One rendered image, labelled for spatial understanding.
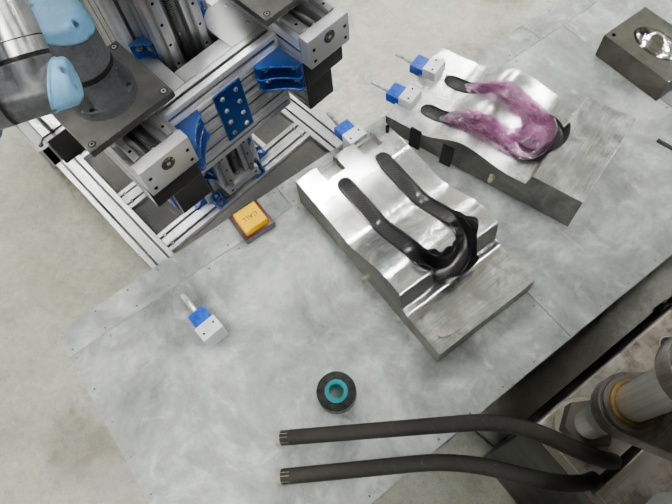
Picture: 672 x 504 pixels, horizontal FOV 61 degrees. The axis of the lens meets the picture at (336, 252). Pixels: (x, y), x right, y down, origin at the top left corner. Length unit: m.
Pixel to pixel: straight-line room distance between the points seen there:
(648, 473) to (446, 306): 0.49
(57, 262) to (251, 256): 1.31
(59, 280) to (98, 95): 1.29
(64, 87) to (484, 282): 0.85
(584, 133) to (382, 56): 1.51
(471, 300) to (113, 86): 0.86
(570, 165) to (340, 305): 0.59
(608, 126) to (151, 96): 1.01
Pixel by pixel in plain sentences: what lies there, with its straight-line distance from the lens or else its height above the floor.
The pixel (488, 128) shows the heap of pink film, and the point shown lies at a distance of 1.37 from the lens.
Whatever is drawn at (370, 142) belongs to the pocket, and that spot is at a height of 0.86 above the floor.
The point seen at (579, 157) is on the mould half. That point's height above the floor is 0.91.
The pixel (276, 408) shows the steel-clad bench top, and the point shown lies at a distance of 1.23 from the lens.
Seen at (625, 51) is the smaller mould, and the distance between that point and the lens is 1.67.
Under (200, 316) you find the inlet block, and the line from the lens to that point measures 1.28.
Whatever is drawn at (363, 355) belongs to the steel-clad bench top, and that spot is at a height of 0.80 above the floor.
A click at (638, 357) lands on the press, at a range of 1.36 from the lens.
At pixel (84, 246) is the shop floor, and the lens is 2.51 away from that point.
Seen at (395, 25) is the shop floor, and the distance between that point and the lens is 2.89.
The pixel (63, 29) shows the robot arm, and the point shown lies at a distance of 1.22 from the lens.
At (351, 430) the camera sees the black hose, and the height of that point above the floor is 0.86.
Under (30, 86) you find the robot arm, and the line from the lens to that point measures 0.99.
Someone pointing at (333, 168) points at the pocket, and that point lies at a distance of 1.36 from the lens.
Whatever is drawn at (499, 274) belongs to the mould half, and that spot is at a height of 0.86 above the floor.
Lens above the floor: 2.00
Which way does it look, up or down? 65 degrees down
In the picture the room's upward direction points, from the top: 10 degrees counter-clockwise
